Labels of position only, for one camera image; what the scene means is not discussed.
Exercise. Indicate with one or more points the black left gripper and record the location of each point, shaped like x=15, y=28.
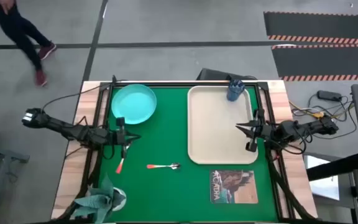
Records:
x=115, y=137

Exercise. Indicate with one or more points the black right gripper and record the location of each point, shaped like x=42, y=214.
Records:
x=267, y=133

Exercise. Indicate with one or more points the teal round plate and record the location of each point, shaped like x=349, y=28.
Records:
x=132, y=102

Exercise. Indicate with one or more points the blue faceted cup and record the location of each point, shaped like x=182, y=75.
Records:
x=235, y=91

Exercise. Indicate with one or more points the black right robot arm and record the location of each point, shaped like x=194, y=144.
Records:
x=315, y=126

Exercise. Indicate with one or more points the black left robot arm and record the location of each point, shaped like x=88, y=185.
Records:
x=57, y=126

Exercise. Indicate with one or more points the beige plastic tray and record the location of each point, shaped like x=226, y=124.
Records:
x=216, y=130

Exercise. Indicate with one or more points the Acadia picture card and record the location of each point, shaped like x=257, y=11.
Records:
x=233, y=186

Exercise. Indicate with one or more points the black box behind table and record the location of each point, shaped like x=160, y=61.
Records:
x=213, y=74

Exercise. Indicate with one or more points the green table mat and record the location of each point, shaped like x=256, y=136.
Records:
x=166, y=193

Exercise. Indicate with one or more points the white plant pot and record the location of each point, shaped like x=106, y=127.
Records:
x=121, y=203

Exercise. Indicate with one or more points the green leafy plant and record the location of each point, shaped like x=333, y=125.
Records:
x=96, y=200

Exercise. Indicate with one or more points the black power adapter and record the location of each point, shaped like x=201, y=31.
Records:
x=329, y=95

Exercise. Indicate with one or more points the black metal bar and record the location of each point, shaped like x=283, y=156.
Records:
x=334, y=168

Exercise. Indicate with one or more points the white sheet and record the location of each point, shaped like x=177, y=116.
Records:
x=323, y=186

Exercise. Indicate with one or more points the black hazard-striped floor mat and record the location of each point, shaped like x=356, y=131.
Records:
x=315, y=25
x=322, y=60

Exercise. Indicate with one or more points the person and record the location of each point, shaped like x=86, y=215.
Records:
x=17, y=28

